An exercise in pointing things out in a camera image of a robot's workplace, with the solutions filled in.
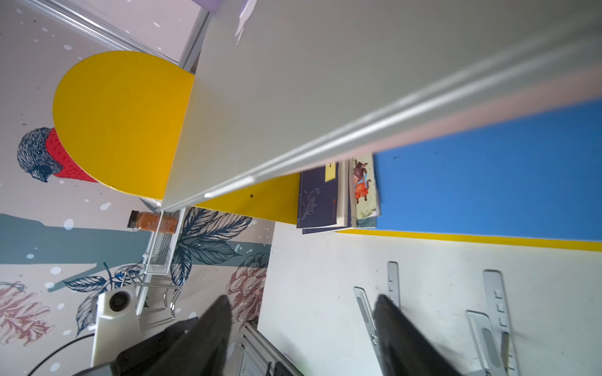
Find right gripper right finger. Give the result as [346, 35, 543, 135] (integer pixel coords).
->
[373, 295, 460, 376]

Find dark blue book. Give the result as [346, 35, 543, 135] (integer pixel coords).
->
[296, 161, 353, 235]

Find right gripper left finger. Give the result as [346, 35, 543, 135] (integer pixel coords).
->
[145, 295, 232, 376]

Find yellow shelf unit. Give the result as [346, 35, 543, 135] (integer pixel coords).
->
[53, 45, 601, 242]

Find silver laptop stand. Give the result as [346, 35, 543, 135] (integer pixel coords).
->
[353, 261, 520, 375]

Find white wire spice rack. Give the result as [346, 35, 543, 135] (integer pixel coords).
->
[118, 209, 186, 329]

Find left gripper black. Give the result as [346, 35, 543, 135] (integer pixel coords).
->
[76, 317, 199, 376]

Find illustrated thin book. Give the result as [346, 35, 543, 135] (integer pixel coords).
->
[351, 154, 381, 229]

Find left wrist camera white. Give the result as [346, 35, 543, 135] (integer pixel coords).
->
[90, 285, 143, 367]

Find orange spice jar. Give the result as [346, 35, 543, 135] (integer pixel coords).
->
[127, 211, 179, 234]

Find silver laptop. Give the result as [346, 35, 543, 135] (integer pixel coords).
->
[162, 1, 601, 210]

